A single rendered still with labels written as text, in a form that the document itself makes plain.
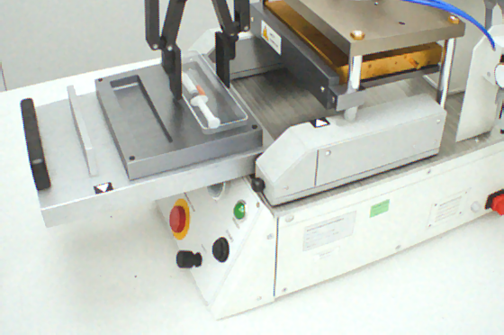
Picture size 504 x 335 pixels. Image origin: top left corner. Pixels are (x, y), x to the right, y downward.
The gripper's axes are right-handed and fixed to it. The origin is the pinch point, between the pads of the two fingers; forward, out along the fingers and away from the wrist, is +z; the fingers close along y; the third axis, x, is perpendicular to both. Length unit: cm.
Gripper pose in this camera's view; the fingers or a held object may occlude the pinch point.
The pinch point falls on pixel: (199, 67)
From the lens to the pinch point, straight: 77.1
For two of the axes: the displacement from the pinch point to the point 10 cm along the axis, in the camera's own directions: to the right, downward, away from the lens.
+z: -0.1, 7.9, 6.1
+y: -9.2, 2.3, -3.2
